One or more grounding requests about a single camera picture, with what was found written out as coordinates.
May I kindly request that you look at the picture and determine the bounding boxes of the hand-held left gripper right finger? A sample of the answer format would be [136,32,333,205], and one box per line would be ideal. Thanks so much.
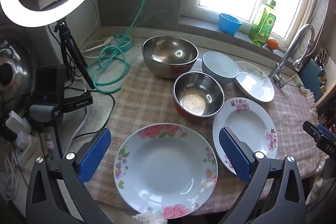
[219,126,306,224]

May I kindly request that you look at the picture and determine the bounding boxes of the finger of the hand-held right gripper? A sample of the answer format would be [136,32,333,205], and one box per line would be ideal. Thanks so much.
[316,124,336,140]
[303,121,328,143]

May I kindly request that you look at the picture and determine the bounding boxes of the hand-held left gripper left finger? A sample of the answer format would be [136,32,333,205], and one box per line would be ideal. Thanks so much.
[26,127,112,224]

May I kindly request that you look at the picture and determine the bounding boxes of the pink blossom pattern plate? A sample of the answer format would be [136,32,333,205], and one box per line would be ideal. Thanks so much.
[212,97,279,176]

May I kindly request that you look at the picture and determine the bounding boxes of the small steel bowl red outside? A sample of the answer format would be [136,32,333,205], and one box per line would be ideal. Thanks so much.
[172,71,225,122]

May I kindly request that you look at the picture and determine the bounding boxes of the large rose pattern plate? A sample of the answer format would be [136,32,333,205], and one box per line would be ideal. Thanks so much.
[114,123,218,219]

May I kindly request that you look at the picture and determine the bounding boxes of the white branch pattern plate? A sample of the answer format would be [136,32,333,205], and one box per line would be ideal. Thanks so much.
[234,61,275,103]

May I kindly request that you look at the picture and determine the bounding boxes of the light blue ceramic bowl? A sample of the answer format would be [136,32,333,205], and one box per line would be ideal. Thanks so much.
[202,51,239,85]

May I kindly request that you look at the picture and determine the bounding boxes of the large steel bowl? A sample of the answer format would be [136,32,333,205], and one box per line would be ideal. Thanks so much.
[142,36,199,79]

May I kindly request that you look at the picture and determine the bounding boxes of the person's right hand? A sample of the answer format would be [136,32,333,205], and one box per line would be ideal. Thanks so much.
[306,161,332,205]

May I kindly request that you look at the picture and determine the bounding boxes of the person's left hand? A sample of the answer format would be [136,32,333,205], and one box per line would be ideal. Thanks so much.
[131,214,168,224]

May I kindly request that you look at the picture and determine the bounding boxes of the wooden shelf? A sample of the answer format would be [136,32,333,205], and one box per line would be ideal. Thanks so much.
[314,0,336,127]

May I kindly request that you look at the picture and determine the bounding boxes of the dark blue utensil holder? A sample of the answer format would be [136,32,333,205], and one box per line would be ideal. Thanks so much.
[299,57,327,101]

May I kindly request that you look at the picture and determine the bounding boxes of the white power strip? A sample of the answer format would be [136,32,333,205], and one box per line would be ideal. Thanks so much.
[10,132,57,167]

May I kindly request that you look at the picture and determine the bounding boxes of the pink plaid cloth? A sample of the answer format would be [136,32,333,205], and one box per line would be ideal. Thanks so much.
[84,48,327,205]

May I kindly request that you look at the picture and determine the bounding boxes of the steel faucet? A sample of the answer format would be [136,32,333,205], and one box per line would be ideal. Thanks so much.
[268,24,315,89]

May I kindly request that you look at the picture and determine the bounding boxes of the black grey handheld device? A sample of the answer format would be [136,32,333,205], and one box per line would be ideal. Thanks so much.
[28,64,93,159]

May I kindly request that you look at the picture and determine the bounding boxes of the white charger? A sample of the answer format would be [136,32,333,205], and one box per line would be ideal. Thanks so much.
[5,111,32,135]

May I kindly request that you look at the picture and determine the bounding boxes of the orange fruit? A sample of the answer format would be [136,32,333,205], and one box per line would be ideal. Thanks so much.
[266,38,279,50]

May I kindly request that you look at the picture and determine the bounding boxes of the black tripod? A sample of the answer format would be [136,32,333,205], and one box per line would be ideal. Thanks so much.
[54,21,95,89]

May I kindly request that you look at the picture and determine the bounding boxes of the round teal power strip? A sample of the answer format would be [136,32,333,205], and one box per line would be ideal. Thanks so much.
[110,34,132,53]

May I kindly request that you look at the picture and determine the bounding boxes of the green dish soap bottle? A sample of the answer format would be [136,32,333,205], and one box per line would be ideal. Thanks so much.
[248,0,278,46]

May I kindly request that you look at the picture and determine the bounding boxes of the blue ribbed cup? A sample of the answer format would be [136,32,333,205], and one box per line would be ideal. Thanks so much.
[219,13,242,35]

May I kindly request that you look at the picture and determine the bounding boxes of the thick white cable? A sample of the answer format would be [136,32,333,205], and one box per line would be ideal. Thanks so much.
[63,109,89,153]

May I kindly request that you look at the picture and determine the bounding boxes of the black cable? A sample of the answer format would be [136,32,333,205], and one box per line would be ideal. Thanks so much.
[71,93,116,140]

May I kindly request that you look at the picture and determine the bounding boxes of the black handled scissors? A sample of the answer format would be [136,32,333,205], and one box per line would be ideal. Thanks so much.
[317,49,329,65]

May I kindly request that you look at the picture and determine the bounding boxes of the white cable bundle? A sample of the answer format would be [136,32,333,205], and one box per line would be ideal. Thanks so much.
[0,153,29,201]

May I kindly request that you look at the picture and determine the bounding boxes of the thin white cable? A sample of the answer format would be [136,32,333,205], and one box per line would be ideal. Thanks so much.
[79,0,113,57]

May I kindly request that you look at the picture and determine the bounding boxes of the teal green cable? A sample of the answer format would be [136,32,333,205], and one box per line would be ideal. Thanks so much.
[88,0,153,94]

